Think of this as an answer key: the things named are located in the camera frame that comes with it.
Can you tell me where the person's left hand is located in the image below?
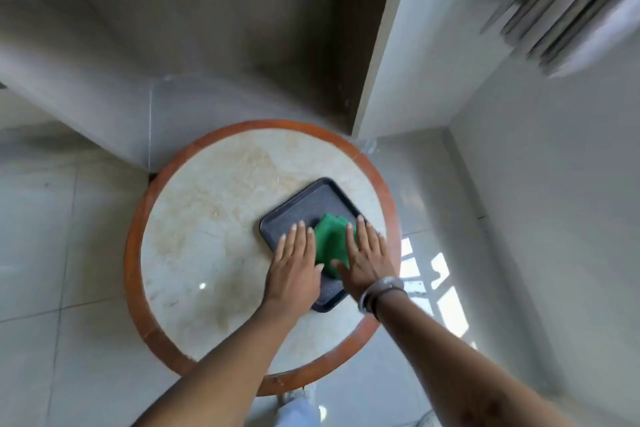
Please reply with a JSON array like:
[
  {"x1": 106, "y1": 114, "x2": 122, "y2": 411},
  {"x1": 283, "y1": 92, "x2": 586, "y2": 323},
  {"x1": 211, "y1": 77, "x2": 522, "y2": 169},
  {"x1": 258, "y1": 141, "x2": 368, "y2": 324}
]
[{"x1": 261, "y1": 220, "x2": 325, "y2": 316}]

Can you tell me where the person's right hand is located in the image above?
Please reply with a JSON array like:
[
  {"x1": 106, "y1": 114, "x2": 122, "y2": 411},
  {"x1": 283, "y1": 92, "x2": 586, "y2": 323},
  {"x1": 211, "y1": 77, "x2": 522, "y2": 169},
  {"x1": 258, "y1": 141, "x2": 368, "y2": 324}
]
[{"x1": 331, "y1": 215, "x2": 401, "y2": 304}]

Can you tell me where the green cloth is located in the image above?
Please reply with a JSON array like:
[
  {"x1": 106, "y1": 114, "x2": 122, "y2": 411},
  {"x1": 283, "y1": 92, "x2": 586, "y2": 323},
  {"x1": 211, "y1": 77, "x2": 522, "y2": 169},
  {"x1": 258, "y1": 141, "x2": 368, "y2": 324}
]
[{"x1": 313, "y1": 213, "x2": 359, "y2": 280}]

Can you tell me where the dark grey plastic tray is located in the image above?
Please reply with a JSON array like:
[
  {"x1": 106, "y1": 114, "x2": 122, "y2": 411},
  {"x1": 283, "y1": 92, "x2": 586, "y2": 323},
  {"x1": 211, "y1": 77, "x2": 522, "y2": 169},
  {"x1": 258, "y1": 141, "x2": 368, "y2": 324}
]
[{"x1": 259, "y1": 177, "x2": 369, "y2": 314}]

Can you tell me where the person's left forearm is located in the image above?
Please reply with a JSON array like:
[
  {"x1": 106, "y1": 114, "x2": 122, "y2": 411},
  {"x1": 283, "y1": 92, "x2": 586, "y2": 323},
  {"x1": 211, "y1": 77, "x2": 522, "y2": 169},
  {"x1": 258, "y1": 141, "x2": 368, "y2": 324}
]
[{"x1": 132, "y1": 300, "x2": 313, "y2": 427}]

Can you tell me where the person's right forearm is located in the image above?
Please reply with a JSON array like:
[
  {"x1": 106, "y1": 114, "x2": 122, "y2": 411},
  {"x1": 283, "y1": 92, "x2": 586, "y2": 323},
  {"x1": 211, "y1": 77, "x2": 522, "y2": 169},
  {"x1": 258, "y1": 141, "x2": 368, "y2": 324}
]
[{"x1": 372, "y1": 289, "x2": 576, "y2": 427}]

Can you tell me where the black wrist band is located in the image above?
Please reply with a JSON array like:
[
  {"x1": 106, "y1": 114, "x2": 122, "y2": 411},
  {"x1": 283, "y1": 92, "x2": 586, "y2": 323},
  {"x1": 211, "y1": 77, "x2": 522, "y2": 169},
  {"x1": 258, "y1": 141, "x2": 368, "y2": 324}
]
[{"x1": 369, "y1": 287, "x2": 409, "y2": 322}]

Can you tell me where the round marble wooden-rimmed table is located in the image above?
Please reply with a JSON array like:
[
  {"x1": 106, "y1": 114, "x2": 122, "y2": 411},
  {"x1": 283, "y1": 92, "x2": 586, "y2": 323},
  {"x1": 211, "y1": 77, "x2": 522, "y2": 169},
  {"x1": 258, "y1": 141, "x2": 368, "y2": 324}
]
[{"x1": 123, "y1": 119, "x2": 403, "y2": 397}]

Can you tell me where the grey pleated curtain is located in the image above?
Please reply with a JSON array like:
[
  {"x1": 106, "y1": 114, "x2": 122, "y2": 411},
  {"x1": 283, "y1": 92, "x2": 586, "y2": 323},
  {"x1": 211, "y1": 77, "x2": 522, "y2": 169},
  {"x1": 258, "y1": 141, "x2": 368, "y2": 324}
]
[{"x1": 479, "y1": 0, "x2": 640, "y2": 79}]

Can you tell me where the silver bracelet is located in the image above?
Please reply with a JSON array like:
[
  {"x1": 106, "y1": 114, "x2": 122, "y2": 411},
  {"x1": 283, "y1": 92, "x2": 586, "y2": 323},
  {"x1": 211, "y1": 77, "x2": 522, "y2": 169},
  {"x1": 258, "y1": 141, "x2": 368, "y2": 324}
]
[{"x1": 357, "y1": 276, "x2": 406, "y2": 314}]

